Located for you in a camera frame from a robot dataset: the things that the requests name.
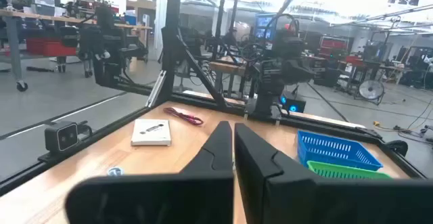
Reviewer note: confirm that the small black camera module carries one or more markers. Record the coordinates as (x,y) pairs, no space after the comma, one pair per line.
(62,136)

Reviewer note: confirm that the red tool cabinet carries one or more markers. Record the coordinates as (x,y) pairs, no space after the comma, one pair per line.
(333,46)

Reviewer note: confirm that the small wooden workbench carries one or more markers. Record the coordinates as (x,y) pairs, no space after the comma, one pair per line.
(226,67)

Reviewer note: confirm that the red plastic storage bin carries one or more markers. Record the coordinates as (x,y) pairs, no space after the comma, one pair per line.
(59,49)
(34,46)

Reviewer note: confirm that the wooden workbench with grey legs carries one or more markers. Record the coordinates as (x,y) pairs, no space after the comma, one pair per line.
(13,48)

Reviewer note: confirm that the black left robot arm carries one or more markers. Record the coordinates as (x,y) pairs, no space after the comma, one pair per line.
(270,78)

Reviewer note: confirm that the round floor fan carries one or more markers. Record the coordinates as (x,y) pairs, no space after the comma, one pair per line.
(371,90)

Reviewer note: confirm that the silver round disc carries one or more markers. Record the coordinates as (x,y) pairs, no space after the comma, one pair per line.
(115,171)

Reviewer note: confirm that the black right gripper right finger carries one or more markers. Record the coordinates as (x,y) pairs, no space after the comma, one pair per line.
(257,170)

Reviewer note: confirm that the black box with blue lights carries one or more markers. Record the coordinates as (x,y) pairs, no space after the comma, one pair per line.
(292,104)

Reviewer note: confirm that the green plastic mesh basket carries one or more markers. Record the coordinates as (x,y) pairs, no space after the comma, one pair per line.
(341,172)

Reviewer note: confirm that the black aluminium table frame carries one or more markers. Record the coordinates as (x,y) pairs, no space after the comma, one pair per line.
(170,48)

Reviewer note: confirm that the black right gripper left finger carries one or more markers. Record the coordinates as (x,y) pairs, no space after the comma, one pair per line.
(216,156)

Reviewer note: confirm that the blue plastic mesh basket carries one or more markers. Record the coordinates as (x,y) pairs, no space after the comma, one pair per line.
(335,149)

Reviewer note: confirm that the blue-lit computer monitor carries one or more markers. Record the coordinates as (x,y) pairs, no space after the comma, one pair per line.
(264,27)

